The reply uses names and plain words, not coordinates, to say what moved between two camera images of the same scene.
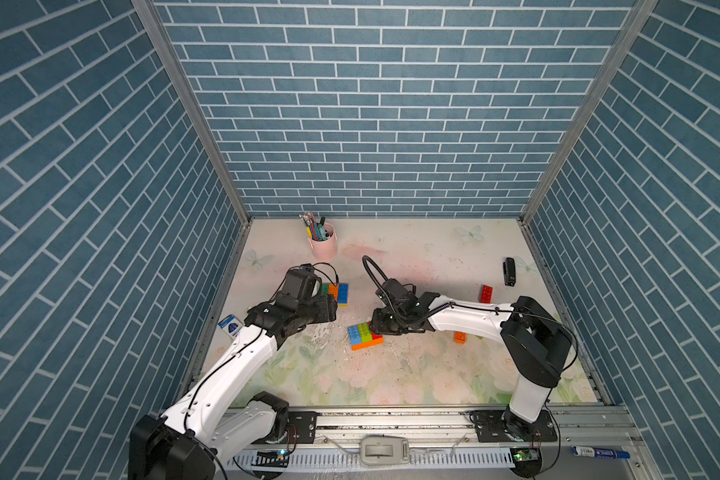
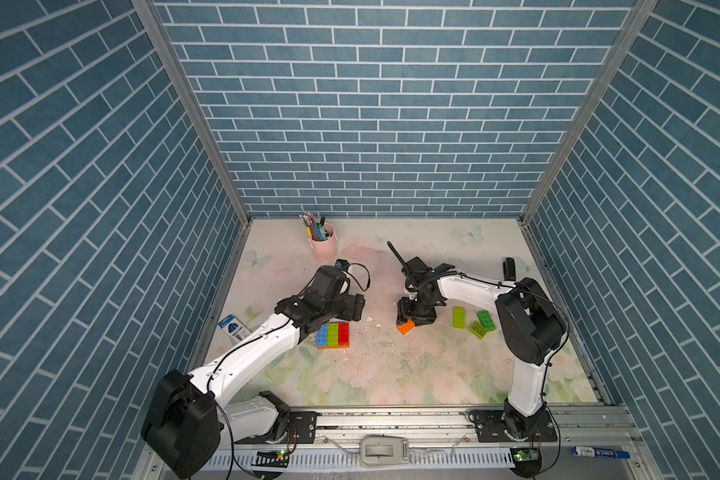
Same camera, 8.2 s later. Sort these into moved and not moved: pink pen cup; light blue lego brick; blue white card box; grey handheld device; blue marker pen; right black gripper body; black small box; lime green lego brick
Moved: right black gripper body; light blue lego brick; lime green lego brick
Not moved: black small box; blue marker pen; pink pen cup; grey handheld device; blue white card box
